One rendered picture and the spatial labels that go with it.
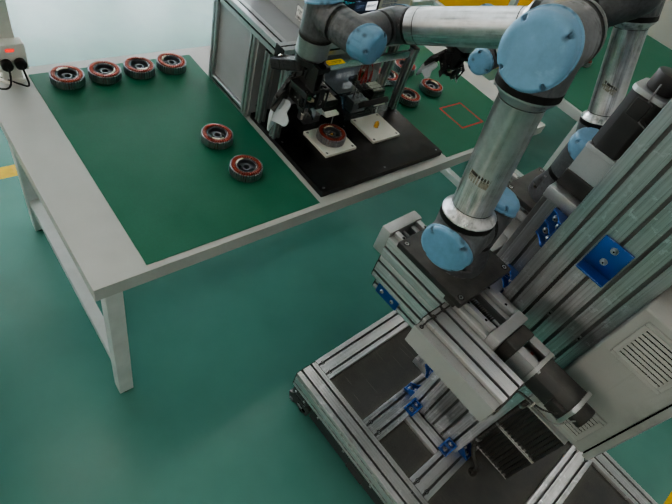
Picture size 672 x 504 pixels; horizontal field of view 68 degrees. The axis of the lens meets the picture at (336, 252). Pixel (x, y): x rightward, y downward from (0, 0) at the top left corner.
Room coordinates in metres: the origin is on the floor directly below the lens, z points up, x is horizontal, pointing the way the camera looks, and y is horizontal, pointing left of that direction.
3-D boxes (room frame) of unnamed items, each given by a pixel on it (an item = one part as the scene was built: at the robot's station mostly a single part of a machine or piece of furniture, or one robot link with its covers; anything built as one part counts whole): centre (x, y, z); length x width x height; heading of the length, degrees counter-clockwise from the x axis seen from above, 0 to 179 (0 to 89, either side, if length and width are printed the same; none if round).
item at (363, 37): (1.01, 0.12, 1.45); 0.11 x 0.11 x 0.08; 65
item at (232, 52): (1.64, 0.62, 0.91); 0.28 x 0.03 x 0.32; 54
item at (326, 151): (1.57, 0.18, 0.78); 0.15 x 0.15 x 0.01; 54
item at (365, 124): (1.77, 0.04, 0.78); 0.15 x 0.15 x 0.01; 54
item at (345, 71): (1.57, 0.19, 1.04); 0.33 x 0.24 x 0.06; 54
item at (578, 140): (1.37, -0.57, 1.20); 0.13 x 0.12 x 0.14; 159
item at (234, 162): (1.25, 0.39, 0.77); 0.11 x 0.11 x 0.04
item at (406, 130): (1.68, 0.12, 0.76); 0.64 x 0.47 x 0.02; 144
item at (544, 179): (1.36, -0.56, 1.09); 0.15 x 0.15 x 0.10
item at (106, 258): (1.81, 0.31, 0.72); 2.20 x 1.01 x 0.05; 144
